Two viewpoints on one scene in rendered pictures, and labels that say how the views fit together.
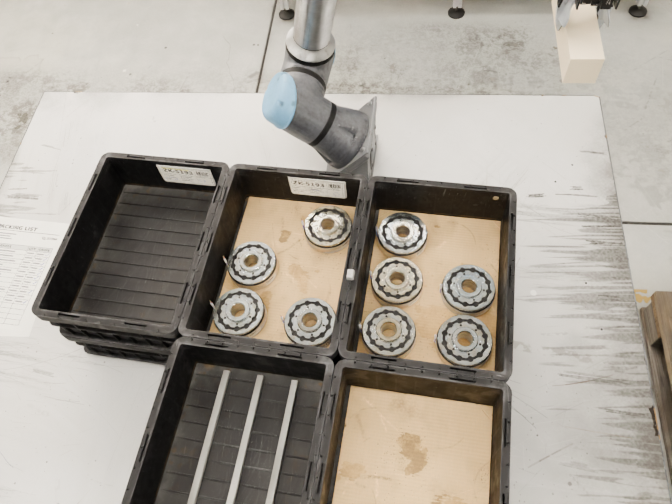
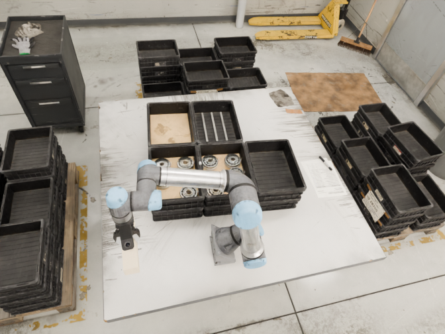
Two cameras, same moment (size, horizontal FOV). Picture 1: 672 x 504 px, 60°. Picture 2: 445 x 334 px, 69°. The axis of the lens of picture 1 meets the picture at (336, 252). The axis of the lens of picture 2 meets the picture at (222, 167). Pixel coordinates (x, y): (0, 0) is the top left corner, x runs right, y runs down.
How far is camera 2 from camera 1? 1.74 m
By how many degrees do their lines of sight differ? 65
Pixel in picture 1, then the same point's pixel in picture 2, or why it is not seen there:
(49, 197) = (335, 206)
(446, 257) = (171, 192)
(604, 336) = not seen: hidden behind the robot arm
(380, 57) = not seen: outside the picture
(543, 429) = (134, 169)
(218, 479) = (218, 128)
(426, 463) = (167, 140)
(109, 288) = (277, 162)
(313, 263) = not seen: hidden behind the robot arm
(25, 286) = (314, 174)
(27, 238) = (328, 189)
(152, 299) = (262, 162)
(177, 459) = (231, 130)
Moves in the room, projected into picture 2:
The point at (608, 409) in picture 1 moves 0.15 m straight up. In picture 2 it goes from (114, 177) to (110, 163)
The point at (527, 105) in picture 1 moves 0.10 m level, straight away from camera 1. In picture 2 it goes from (143, 303) to (140, 325)
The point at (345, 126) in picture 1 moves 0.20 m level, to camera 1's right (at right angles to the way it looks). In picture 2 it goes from (224, 230) to (189, 245)
